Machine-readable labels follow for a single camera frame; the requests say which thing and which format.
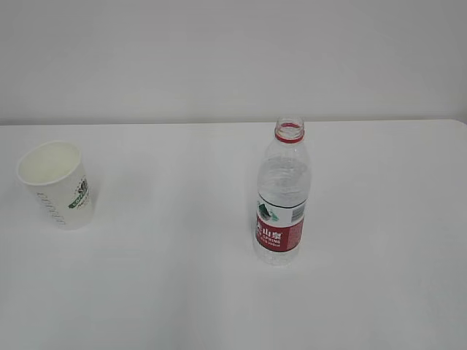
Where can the clear water bottle red label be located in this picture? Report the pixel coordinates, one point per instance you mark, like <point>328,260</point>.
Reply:
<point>283,186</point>

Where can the white paper cup green logo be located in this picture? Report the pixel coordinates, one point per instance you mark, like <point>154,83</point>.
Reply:
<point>54,174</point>

